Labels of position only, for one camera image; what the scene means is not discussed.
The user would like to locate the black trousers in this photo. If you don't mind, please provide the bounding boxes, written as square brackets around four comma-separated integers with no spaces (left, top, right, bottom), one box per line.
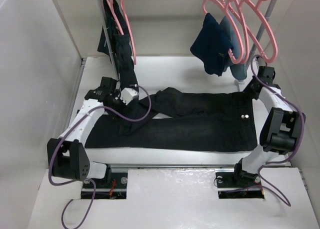
[85,87,258,153]

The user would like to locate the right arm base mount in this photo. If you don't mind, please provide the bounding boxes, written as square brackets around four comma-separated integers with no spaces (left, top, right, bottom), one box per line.
[213,171,265,199]

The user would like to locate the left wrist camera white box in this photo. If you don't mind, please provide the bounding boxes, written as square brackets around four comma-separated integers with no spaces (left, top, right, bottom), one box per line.
[120,87,139,106]

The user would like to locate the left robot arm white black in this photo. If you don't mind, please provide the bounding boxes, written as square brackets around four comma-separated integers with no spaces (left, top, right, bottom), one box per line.
[47,77,117,188]

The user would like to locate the white clothes rack frame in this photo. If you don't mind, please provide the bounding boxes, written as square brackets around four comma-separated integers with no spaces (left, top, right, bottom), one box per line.
[97,0,273,87]

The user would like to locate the light blue jeans hanging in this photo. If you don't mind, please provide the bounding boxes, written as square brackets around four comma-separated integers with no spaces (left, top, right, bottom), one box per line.
[219,16,247,81]

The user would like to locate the pink empty hanger right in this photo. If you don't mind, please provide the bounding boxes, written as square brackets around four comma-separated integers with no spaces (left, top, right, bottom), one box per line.
[232,0,279,63]

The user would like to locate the pink hanger far left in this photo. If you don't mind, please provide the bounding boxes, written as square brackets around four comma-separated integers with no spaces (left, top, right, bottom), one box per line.
[105,0,124,35]

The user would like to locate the dark trousers hanging left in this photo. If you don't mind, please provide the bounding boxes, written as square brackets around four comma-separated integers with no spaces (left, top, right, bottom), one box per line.
[103,0,138,89]

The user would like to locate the navy blue trousers hanging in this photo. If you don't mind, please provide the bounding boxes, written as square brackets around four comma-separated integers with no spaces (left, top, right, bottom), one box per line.
[190,13,233,77]

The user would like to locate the pink hanger with navy trousers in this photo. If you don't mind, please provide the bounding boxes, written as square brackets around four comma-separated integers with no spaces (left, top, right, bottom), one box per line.
[202,0,249,65]

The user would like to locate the pink hanger with jeans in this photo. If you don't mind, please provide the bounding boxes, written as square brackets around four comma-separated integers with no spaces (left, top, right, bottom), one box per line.
[221,0,249,64]

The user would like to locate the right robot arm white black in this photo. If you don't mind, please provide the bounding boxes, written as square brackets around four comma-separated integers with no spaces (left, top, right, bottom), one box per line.
[231,65,306,186]

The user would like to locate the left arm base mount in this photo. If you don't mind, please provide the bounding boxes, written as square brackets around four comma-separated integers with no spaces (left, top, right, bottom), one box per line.
[93,168,128,200]

